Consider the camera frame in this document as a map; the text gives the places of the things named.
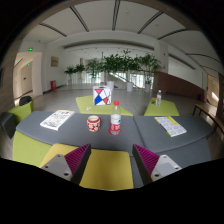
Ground small lime green table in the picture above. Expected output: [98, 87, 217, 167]
[143, 97, 180, 117]

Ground framed wall picture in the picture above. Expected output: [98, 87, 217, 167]
[50, 56, 60, 68]

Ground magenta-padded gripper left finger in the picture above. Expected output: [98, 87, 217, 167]
[40, 143, 92, 185]

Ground wooden bench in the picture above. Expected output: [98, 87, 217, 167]
[192, 100, 224, 133]

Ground small clear water bottle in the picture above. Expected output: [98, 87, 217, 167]
[155, 89, 163, 108]

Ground red-capped clear water bottle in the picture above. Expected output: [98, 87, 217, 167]
[109, 100, 123, 136]

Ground group of potted green plants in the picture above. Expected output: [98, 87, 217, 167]
[64, 49, 163, 94]

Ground red and white mug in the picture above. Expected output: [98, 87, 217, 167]
[86, 114, 102, 133]

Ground lime green chair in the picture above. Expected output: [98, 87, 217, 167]
[7, 100, 34, 124]

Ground black chair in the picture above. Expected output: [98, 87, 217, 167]
[0, 111, 18, 139]

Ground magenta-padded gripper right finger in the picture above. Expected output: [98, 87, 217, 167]
[131, 143, 183, 186]

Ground white printed booklet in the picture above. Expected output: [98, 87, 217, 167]
[39, 109, 76, 131]

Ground black backpack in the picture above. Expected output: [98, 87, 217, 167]
[18, 95, 33, 107]

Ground large lime green table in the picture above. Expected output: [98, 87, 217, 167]
[75, 95, 134, 117]

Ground white box with coloured triangles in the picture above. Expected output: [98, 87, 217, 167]
[92, 85, 113, 107]

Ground white booklet with yellow edge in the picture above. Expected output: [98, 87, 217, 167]
[153, 115, 188, 138]

